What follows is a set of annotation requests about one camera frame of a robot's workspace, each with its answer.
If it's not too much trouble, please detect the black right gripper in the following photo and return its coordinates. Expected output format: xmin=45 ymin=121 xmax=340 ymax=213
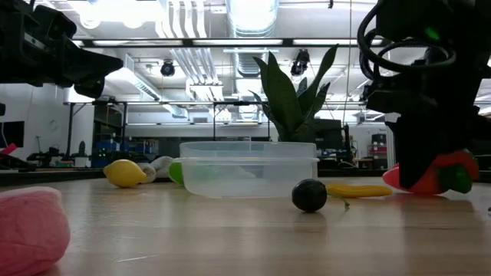
xmin=362 ymin=48 xmax=491 ymax=189

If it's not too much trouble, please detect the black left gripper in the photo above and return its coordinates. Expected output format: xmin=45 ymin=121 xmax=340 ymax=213
xmin=0 ymin=4 xmax=125 ymax=100

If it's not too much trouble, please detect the long yellow toy vegetable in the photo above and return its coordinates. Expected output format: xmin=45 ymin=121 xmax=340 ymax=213
xmin=325 ymin=183 xmax=394 ymax=209

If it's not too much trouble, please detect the yellow toy lemon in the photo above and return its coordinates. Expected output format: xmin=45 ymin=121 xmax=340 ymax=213
xmin=103 ymin=159 xmax=148 ymax=189

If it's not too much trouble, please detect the round green toy fruit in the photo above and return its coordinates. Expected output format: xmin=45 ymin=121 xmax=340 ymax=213
xmin=167 ymin=161 xmax=186 ymax=186

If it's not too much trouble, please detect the dark round toy plum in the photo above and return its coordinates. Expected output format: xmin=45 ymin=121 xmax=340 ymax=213
xmin=291 ymin=178 xmax=328 ymax=214

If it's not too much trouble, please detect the clear plastic tupperware container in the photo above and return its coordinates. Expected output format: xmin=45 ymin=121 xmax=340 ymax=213
xmin=173 ymin=140 xmax=320 ymax=199

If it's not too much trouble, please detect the dark monitor behind plant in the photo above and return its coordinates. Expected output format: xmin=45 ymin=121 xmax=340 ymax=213
xmin=313 ymin=118 xmax=352 ymax=154

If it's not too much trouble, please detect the white crumpled cloth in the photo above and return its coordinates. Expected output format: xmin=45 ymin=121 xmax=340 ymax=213
xmin=136 ymin=155 xmax=176 ymax=184

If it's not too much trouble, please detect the green snake plant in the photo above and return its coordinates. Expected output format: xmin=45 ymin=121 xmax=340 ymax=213
xmin=248 ymin=43 xmax=340 ymax=144

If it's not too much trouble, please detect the pink knitted toy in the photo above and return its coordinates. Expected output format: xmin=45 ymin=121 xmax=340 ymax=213
xmin=0 ymin=186 xmax=71 ymax=276

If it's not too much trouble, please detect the black metal rack frame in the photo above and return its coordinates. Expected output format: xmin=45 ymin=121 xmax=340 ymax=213
xmin=63 ymin=98 xmax=128 ymax=164

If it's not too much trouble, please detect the black wall monitor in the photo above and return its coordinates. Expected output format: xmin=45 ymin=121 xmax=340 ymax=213
xmin=0 ymin=120 xmax=25 ymax=149

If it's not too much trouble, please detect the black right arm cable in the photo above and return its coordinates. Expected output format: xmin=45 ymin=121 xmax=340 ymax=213
xmin=357 ymin=0 xmax=458 ymax=74

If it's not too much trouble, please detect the black overhead frame beam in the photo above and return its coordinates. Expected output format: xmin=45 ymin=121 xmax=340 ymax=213
xmin=71 ymin=37 xmax=384 ymax=48

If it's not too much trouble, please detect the black metal stand frame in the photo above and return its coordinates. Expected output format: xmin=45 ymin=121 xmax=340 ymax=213
xmin=212 ymin=100 xmax=272 ymax=142

